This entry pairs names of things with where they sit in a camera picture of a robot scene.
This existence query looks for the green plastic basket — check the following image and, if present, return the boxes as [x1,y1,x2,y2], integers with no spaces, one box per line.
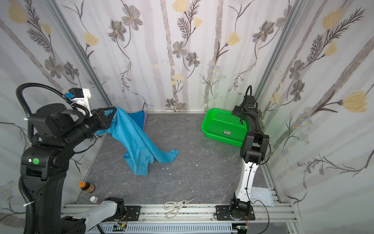
[201,108,247,147]

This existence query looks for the light blue t shirt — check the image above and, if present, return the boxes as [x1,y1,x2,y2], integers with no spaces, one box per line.
[96,107,179,176]

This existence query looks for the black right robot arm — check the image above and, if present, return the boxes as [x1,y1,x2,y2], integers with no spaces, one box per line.
[229,96,269,220]

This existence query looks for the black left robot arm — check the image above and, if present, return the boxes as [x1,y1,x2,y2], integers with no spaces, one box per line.
[16,83,117,234]

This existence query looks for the folded blue t shirt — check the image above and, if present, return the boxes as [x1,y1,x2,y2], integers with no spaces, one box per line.
[128,110,144,130]

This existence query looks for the folded lilac t shirt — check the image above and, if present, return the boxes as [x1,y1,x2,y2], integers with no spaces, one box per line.
[143,111,148,131]

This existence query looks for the brown bottle orange cap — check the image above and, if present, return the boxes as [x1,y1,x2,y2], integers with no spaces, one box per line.
[79,181,95,193]

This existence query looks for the small white capped bottle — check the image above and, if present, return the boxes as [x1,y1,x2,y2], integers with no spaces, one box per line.
[90,196,99,204]

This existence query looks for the clear plastic bag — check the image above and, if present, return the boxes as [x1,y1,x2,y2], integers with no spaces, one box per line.
[250,187,275,207]

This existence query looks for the white handled scissors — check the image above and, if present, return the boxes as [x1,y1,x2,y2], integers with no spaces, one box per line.
[163,196,197,219]

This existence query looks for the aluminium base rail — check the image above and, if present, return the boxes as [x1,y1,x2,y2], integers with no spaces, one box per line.
[86,203,303,234]

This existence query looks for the white slotted cable duct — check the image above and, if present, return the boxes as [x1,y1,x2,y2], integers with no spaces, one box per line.
[100,223,238,234]

